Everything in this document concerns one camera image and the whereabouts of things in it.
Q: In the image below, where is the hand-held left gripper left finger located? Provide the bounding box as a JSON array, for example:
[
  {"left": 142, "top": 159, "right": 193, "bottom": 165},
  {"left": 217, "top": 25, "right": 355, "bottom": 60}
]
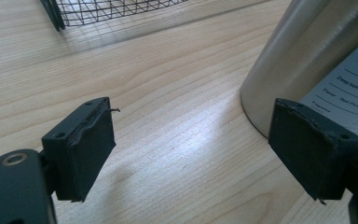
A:
[{"left": 41, "top": 96, "right": 121, "bottom": 203}]

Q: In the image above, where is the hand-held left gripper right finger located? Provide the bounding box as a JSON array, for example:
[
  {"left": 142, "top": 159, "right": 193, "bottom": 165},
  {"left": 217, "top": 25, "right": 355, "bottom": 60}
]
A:
[{"left": 268, "top": 97, "right": 358, "bottom": 205}]

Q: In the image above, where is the silver metal canister with label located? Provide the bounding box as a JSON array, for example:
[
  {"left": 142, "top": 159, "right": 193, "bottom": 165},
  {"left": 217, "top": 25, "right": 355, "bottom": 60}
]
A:
[{"left": 240, "top": 0, "right": 358, "bottom": 139}]

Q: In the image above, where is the black wire mesh basket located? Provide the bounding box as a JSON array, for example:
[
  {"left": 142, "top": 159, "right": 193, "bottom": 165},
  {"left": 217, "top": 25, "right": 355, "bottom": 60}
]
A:
[{"left": 39, "top": 0, "right": 190, "bottom": 32}]

